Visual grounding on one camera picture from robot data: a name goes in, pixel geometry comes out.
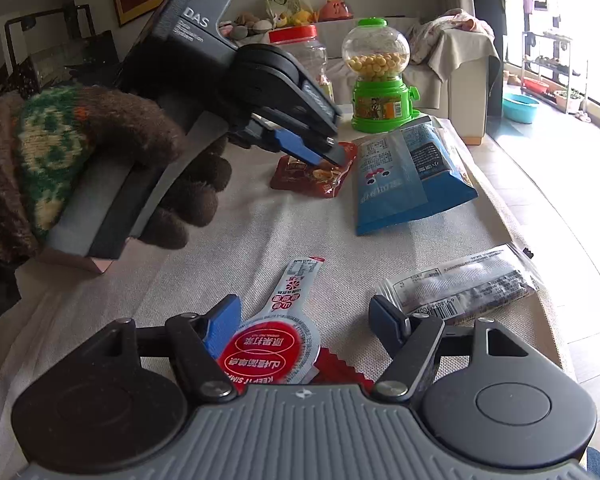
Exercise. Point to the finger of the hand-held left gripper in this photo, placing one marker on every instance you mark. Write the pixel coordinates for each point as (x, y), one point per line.
(295, 147)
(325, 144)

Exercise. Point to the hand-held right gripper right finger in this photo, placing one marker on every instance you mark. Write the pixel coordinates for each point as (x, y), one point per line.
(385, 322)

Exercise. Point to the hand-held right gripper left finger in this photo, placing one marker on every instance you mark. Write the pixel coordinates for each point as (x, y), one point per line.
(222, 327)

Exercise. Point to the dark red snack packet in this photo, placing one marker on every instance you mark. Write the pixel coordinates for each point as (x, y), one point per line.
(305, 180)

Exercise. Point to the red and white jelly pouch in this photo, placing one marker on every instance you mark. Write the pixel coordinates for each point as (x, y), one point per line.
(265, 350)

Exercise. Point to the blue snack bag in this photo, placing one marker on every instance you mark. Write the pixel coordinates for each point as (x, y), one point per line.
(395, 180)

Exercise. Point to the clear cereal bar packet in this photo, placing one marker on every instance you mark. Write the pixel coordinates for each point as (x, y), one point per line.
(470, 280)

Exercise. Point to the pink cardboard box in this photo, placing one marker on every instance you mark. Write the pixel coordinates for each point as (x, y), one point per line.
(101, 265)

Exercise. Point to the person's left hand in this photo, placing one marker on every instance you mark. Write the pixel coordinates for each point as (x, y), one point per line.
(45, 150)

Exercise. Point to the grey plush toy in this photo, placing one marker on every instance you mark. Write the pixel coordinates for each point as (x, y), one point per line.
(247, 22)

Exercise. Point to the green gumball machine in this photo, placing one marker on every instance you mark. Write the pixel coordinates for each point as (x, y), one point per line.
(380, 105)

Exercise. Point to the beige tablecloth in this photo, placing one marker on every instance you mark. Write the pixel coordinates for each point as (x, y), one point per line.
(290, 230)

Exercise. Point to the plastic jar with red lid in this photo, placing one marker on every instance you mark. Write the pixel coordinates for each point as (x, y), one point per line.
(305, 55)

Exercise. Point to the white and green shopping bag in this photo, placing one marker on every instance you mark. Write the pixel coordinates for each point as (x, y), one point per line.
(285, 2)

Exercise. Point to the yellow plush toy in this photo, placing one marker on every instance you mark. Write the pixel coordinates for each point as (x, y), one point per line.
(303, 17)

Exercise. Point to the orange plush toy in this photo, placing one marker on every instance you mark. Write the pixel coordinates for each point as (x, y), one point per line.
(336, 10)

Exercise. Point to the dark fish tank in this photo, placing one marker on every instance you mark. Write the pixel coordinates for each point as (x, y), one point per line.
(55, 55)

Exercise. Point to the grey covered sofa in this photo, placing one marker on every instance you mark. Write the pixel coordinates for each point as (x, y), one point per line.
(460, 95)

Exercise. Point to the floral cloth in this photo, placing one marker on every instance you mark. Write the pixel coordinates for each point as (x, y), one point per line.
(445, 35)

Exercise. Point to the blue plastic basin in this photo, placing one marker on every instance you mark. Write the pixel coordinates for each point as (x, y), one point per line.
(521, 108)

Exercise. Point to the red plastic basin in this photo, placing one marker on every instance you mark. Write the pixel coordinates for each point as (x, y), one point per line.
(536, 85)

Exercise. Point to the metal shoe rack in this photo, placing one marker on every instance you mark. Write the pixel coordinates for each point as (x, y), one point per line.
(555, 60)

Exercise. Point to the small potted plant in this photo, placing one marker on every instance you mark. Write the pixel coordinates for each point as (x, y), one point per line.
(568, 101)

